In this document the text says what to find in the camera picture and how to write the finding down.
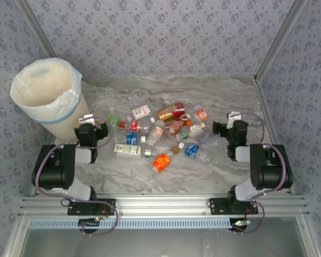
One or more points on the blue label clear bottle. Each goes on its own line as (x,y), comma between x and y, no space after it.
(131,138)
(191,150)

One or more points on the small orange label bottle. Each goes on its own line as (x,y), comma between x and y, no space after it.
(201,114)

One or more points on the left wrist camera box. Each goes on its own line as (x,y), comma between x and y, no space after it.
(86,118)

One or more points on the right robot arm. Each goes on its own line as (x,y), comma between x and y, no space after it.
(273,171)

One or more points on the white carton red print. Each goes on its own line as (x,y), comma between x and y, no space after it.
(141,112)

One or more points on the green cap clear bottle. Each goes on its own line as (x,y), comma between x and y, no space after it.
(185,134)

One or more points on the small circuit board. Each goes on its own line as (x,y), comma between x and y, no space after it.
(240,223)
(89,221)

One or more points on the green white drink carton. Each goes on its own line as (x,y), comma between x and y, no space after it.
(127,150)

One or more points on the orange snack packet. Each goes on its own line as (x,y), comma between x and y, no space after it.
(175,127)

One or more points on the clear plastic cup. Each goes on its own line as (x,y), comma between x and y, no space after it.
(207,138)

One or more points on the aluminium frame post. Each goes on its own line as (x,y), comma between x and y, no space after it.
(280,40)
(37,29)

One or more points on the aluminium mounting rail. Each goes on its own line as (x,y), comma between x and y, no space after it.
(160,206)

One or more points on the small clear bottle white label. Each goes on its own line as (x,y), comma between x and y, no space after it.
(147,153)

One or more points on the small white bottle cap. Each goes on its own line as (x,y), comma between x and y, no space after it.
(128,118)

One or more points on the red gold drink carton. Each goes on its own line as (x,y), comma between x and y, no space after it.
(171,112)

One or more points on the red label clear bottle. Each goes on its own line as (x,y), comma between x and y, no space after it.
(134,125)

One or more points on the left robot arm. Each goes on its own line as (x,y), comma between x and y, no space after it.
(53,171)

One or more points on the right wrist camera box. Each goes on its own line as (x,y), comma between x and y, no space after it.
(235,116)

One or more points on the aluminium table edge rail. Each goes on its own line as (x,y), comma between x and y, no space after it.
(264,107)

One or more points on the white trash bin with liner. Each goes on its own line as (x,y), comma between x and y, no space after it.
(42,80)

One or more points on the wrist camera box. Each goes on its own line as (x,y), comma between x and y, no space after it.
(235,116)
(86,118)

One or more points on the green label clear bottle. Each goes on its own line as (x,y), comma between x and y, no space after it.
(112,119)

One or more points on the grey metal panel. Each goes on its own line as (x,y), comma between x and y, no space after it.
(160,243)

